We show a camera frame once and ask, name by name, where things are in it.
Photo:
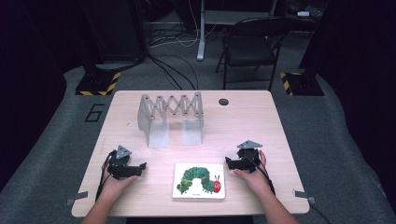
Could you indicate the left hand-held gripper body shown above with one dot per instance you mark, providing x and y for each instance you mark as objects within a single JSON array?
[{"x": 120, "y": 168}]

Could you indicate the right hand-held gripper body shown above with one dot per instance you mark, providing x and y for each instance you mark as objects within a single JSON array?
[{"x": 247, "y": 158}]

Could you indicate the caterpillar picture book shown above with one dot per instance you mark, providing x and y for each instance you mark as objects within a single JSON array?
[{"x": 199, "y": 182}]

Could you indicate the person's left hand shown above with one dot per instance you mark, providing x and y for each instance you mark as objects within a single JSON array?
[{"x": 113, "y": 186}]

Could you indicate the person's right hand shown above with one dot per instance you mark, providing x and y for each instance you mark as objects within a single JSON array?
[{"x": 257, "y": 180}]

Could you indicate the grey expandable book rack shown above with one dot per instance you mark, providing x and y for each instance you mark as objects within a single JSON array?
[{"x": 155, "y": 112}]

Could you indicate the black yellow striped stand base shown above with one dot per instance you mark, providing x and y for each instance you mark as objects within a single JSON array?
[
  {"x": 98, "y": 83},
  {"x": 303, "y": 84}
]

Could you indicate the black folding chair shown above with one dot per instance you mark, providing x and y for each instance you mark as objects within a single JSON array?
[{"x": 249, "y": 46}]

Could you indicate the white desk leg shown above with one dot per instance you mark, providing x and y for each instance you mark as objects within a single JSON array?
[{"x": 201, "y": 37}]

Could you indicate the grey desk top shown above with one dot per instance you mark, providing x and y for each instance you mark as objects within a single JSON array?
[{"x": 236, "y": 17}]

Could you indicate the small white device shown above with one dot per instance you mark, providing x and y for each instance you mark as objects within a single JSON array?
[{"x": 303, "y": 13}]

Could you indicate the grey table edge bracket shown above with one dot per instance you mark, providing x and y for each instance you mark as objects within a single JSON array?
[
  {"x": 77, "y": 197},
  {"x": 304, "y": 196}
]

